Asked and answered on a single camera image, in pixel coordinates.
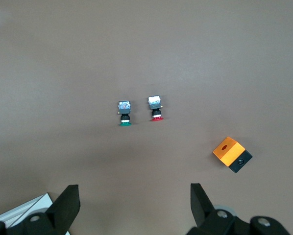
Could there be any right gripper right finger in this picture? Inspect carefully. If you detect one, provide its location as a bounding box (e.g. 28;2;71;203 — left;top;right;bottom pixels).
188;183;250;235

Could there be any red push button switch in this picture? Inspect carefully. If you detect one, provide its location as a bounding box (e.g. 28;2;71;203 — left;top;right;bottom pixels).
147;95;165;122

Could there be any orange and black button box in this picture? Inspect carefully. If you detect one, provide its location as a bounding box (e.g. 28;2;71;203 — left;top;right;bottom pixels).
212;136;254;174

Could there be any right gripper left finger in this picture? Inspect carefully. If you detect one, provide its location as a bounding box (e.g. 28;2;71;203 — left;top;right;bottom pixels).
6;185;81;235

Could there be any brown table cover mat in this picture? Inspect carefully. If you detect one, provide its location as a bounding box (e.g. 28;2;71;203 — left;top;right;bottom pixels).
0;0;293;235

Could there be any green push button switch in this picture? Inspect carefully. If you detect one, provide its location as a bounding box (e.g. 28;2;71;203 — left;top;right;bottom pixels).
117;100;133;127

